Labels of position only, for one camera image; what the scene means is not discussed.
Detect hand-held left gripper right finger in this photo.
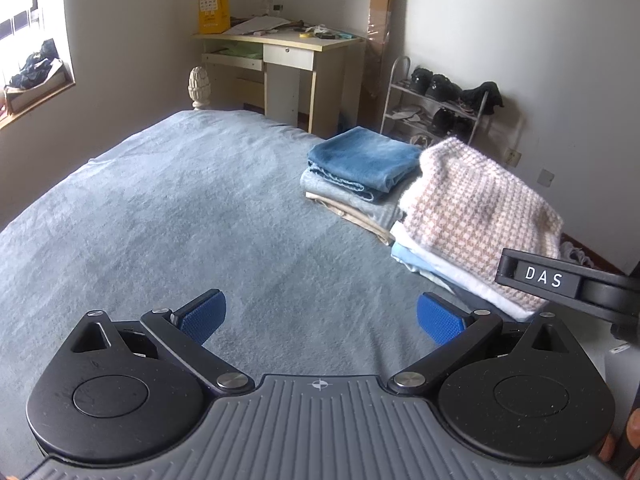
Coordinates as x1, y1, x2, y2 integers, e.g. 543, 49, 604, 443
387, 292, 568, 395

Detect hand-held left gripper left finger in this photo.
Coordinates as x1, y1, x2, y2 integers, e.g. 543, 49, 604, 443
70, 288, 253, 395

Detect dark blue pants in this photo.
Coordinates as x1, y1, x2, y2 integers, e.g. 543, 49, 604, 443
307, 126, 423, 192

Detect dark clothes bundle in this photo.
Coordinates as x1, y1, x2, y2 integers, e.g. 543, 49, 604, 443
7, 39, 61, 88

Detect small grey cloth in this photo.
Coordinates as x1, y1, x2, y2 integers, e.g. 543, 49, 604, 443
560, 241, 596, 267

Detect white folded garment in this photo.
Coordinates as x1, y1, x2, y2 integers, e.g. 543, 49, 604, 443
390, 220, 546, 322

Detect light blue folded garment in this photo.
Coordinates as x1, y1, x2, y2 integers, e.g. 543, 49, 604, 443
391, 242, 456, 286

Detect beige folded pants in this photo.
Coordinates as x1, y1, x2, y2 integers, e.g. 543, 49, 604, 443
305, 192, 396, 247

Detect grey folded garment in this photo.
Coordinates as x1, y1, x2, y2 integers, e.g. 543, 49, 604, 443
306, 180, 416, 232

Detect black shoe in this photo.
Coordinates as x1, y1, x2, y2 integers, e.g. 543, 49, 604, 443
427, 73, 463, 104
451, 112, 475, 145
409, 66, 435, 97
431, 107, 455, 136
460, 81, 505, 114

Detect carved bedpost finial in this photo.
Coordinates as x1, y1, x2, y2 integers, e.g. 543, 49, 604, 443
187, 65, 213, 111

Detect metal shoe rack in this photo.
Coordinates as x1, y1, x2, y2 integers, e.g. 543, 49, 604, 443
381, 55, 491, 148

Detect pale wooden desk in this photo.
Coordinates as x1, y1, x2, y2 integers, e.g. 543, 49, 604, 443
191, 30, 366, 133

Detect cardboard box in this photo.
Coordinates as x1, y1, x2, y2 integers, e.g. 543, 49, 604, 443
4, 57, 68, 113

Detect loose papers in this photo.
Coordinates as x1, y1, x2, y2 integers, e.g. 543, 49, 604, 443
227, 16, 293, 36

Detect brown wrapped board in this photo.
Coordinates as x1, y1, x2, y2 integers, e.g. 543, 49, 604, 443
367, 0, 399, 96

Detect window with metal grille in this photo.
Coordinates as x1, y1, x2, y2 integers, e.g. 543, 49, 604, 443
0, 0, 76, 128

